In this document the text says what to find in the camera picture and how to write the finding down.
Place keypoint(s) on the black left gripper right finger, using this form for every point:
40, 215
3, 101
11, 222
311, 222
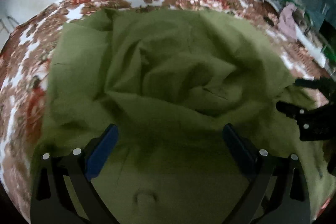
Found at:
277, 189

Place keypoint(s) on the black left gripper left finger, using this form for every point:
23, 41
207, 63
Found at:
63, 191

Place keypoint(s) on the olive green garment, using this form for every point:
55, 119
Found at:
170, 80

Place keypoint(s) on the white cloth strip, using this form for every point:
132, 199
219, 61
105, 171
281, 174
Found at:
314, 51

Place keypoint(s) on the pink cloth pile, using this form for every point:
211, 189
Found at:
286, 22

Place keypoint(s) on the brown floral fleece blanket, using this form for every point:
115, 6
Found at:
26, 56

